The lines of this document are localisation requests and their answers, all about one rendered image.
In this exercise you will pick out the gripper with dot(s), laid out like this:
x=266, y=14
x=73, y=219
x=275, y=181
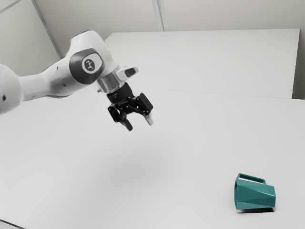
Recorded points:
x=121, y=95

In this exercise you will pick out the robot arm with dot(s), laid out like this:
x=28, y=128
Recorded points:
x=57, y=74

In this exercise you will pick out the teal faceted mug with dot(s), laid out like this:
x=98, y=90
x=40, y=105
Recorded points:
x=254, y=193

